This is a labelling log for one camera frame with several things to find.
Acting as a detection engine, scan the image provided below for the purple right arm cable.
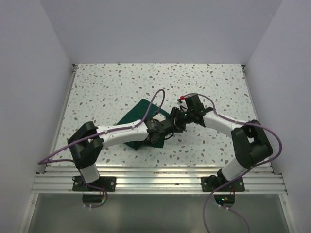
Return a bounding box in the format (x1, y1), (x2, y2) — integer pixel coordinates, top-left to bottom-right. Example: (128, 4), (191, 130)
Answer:
(184, 93), (284, 233)

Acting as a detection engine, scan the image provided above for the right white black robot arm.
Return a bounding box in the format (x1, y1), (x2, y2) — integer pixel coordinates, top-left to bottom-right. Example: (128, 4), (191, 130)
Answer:
(169, 94), (273, 191)

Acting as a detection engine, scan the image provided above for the dark green surgical cloth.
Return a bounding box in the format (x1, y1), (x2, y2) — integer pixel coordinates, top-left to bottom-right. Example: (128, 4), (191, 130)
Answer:
(117, 99), (164, 150)

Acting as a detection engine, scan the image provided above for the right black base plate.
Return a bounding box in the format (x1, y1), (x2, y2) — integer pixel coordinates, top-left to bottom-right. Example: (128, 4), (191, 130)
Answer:
(201, 175), (245, 192)

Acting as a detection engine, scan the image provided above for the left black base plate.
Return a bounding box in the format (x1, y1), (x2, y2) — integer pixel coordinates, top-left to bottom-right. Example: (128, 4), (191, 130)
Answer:
(71, 176), (117, 192)

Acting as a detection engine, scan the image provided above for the aluminium rail frame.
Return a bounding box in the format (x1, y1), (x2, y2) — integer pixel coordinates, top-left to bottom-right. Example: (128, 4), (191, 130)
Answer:
(31, 63), (290, 195)

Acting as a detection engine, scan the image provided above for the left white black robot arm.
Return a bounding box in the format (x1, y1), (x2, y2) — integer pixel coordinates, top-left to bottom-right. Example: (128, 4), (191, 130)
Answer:
(68, 118), (175, 191)

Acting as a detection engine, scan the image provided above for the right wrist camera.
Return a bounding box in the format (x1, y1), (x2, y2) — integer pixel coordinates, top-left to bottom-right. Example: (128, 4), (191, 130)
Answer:
(177, 96), (190, 109)

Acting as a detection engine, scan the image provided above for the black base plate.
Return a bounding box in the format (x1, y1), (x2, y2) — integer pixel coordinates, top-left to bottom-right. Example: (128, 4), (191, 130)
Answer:
(71, 176), (117, 192)
(201, 175), (245, 192)

